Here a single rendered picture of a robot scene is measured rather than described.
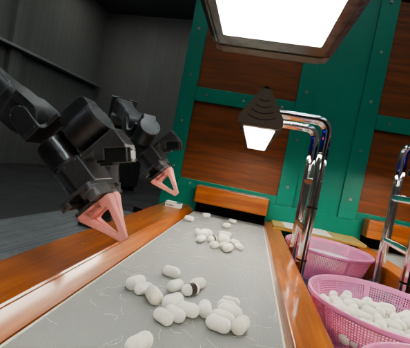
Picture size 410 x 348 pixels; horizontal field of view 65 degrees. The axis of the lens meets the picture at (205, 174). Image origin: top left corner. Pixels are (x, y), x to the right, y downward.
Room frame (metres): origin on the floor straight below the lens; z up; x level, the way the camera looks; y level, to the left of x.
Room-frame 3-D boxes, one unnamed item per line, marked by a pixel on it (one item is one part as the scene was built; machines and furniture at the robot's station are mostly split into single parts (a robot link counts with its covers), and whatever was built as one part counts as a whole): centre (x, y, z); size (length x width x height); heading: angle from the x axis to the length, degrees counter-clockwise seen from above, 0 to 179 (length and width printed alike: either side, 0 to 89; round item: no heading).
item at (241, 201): (1.32, -0.13, 0.83); 0.30 x 0.06 x 0.07; 82
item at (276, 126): (0.88, -0.12, 1.08); 0.62 x 0.08 x 0.07; 172
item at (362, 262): (1.01, -0.43, 0.72); 0.27 x 0.27 x 0.10
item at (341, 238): (1.22, -0.46, 0.77); 0.33 x 0.15 x 0.01; 82
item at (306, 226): (0.86, -0.20, 0.90); 0.20 x 0.19 x 0.45; 172
